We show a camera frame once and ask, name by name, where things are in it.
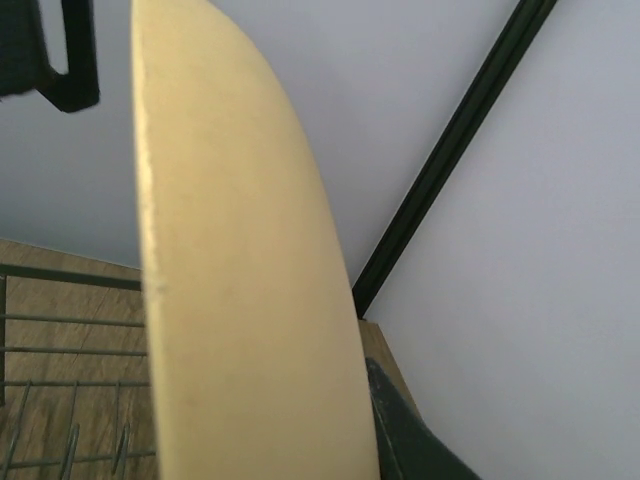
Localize orange plate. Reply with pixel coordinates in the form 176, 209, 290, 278
131, 1, 379, 479

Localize black aluminium frame post right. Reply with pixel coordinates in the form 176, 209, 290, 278
352, 0, 556, 320

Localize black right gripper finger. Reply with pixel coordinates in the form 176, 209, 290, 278
365, 357, 479, 480

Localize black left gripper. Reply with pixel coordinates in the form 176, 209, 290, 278
1, 0, 100, 113

